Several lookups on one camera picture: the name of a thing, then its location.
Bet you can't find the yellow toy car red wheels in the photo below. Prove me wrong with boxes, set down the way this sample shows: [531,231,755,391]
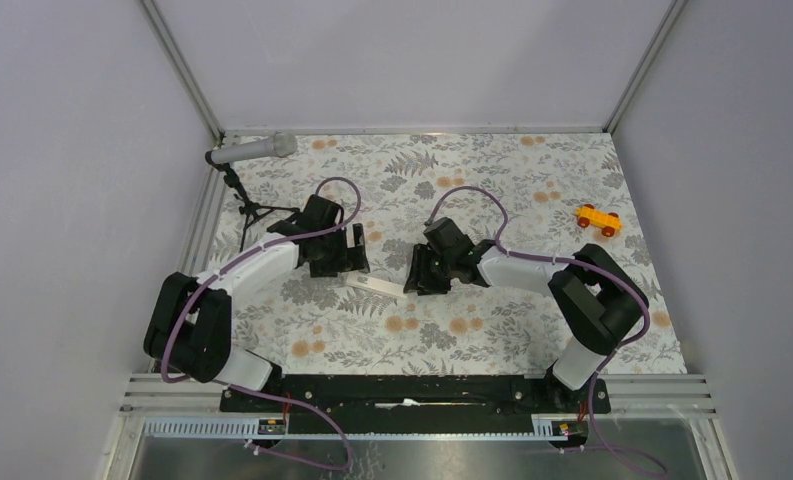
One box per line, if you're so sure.
[575,204,624,238]

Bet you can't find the floral patterned table mat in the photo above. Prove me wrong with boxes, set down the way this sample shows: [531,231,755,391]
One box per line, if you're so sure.
[232,133,686,375]

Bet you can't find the grey microphone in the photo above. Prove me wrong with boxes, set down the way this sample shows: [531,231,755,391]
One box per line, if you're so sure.
[205,132,298,166]

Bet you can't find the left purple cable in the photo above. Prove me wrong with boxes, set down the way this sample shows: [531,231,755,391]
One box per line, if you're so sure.
[160,176,363,472]

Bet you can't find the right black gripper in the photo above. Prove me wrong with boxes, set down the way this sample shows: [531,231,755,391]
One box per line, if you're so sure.
[403,243,456,296]

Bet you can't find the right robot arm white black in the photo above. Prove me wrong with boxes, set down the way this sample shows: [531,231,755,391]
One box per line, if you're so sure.
[404,218,649,412]

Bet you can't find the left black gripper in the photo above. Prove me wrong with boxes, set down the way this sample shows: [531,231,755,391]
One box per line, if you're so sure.
[310,223,368,278]

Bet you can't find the white remote control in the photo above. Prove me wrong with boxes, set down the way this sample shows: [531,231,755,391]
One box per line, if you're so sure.
[345,272,407,299]

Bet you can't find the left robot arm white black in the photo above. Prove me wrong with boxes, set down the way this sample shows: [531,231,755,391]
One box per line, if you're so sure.
[143,195,369,411]

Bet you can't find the black microphone tripod stand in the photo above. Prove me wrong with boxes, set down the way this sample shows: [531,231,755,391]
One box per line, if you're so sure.
[214,164,300,252]

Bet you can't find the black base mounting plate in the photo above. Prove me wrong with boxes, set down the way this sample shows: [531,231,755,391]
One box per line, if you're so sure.
[220,373,611,435]

